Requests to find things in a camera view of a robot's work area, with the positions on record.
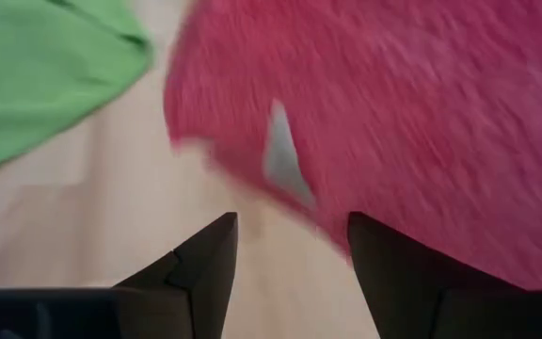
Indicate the green microfiber towel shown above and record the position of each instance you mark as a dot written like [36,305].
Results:
[40,70]

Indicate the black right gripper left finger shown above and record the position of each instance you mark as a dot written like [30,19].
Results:
[210,268]

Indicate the pink microfiber towel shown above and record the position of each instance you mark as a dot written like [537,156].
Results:
[393,117]

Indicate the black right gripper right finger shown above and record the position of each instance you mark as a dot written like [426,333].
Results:
[393,278]

